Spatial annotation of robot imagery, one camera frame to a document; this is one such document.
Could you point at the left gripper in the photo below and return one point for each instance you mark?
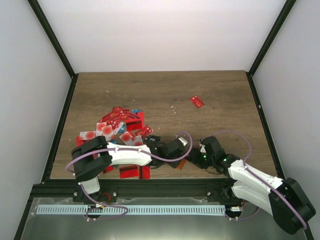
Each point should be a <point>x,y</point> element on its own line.
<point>173,165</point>

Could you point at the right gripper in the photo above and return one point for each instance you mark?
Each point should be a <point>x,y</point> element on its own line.
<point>194,159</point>

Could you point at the brown leather card holder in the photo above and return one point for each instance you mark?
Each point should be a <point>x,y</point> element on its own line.
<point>181,164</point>

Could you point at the black VIP card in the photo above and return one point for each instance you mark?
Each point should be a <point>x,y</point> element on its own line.
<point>152,139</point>

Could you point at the red card vertical stripe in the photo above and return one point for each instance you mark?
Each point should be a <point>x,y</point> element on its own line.
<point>144,172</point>

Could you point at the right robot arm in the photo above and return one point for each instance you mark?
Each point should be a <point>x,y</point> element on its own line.
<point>283,199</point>

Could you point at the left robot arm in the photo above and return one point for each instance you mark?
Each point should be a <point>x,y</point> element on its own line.
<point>93,157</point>

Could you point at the red card horizontal stripe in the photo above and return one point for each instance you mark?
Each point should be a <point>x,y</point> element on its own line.
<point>129,172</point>

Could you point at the lone red VIP card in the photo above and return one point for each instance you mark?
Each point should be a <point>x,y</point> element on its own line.
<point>197,102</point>

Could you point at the red VIP card top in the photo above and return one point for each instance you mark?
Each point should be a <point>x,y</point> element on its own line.
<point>116,112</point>

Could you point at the white card red circle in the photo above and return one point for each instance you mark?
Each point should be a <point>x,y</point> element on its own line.
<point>108,132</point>

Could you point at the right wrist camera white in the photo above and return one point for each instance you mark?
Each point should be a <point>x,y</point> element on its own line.
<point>202,148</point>

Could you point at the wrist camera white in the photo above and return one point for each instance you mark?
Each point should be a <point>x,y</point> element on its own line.
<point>202,148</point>
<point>183,141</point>

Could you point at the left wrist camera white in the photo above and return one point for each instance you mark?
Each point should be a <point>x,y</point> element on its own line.
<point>183,141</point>

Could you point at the black frame front beam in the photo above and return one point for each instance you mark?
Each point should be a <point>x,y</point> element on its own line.
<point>210,189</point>

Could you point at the light blue slotted rail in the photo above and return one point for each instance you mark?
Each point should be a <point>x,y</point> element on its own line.
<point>202,210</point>

